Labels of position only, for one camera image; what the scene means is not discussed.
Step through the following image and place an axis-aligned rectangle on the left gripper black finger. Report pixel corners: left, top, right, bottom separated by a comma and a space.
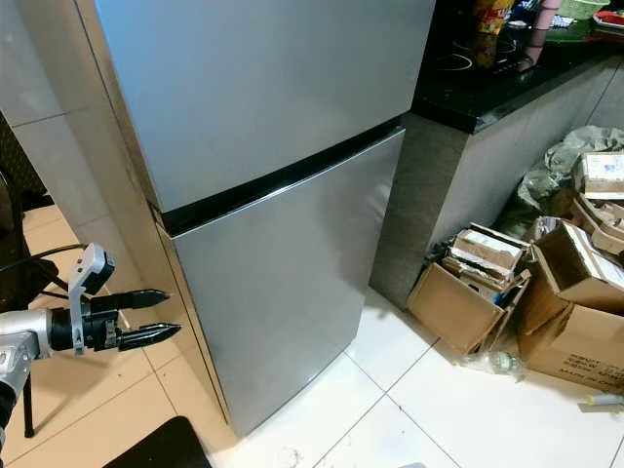
119, 323, 182, 352
112, 289, 170, 313

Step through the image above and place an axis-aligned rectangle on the silver two-door fridge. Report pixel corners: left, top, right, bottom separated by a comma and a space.
0, 0, 438, 438

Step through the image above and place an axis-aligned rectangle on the black floor mat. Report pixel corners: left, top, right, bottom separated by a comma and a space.
132, 416, 214, 468

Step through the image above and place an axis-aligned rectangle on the black foam puzzle mat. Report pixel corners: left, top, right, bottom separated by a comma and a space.
0, 117, 52, 211

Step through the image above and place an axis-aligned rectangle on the cardboard box with packing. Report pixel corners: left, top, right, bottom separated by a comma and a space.
408, 224, 532, 355

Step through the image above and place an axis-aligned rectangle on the grey counter with black top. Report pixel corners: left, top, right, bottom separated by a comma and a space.
369, 0, 624, 311

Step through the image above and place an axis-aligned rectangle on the empty clear plastic bottle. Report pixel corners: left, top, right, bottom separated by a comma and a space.
463, 349, 523, 379

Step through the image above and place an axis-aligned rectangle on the black induction cooktop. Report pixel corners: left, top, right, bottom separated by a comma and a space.
439, 24, 547, 79

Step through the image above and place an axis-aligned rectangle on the large open cardboard box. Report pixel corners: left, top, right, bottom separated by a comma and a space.
517, 216, 624, 393

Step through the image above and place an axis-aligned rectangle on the grey-green plastic bag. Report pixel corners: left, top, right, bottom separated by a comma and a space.
512, 125, 624, 240

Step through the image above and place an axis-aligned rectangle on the colourful snack packet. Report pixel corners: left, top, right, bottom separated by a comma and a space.
473, 0, 516, 69

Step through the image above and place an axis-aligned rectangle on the small taped cardboard box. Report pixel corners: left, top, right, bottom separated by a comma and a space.
573, 151, 624, 201

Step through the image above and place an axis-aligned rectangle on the pink tumbler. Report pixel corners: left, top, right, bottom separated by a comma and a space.
525, 0, 565, 71

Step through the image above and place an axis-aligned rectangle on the green plastic basket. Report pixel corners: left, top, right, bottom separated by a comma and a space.
551, 0, 613, 45

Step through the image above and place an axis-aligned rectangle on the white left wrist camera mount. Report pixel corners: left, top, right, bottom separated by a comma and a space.
70, 244, 115, 354

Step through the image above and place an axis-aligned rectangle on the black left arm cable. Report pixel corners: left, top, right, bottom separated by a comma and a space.
0, 244, 84, 284

